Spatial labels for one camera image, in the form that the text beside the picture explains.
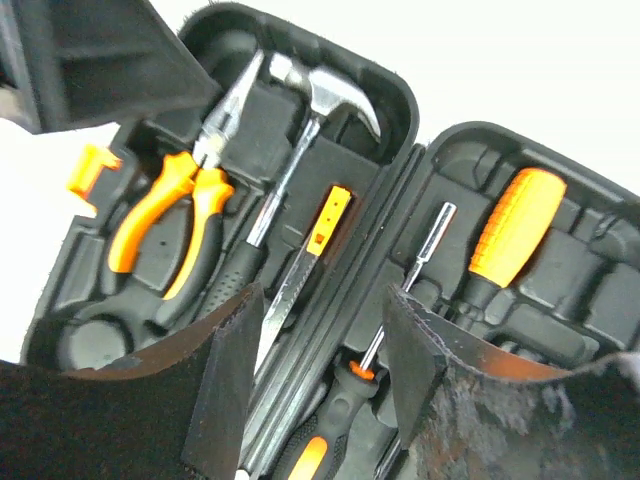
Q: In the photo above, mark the small steel hammer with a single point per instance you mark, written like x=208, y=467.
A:
x=327, y=91

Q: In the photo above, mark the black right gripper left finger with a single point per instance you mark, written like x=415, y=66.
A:
x=173, y=410

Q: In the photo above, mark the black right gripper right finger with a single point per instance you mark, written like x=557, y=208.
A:
x=466, y=409

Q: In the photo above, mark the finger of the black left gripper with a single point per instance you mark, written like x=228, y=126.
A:
x=68, y=65

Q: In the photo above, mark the black plastic tool case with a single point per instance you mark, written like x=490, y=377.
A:
x=175, y=193

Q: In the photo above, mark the black orange handled screwdriver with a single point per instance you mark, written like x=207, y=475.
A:
x=317, y=448

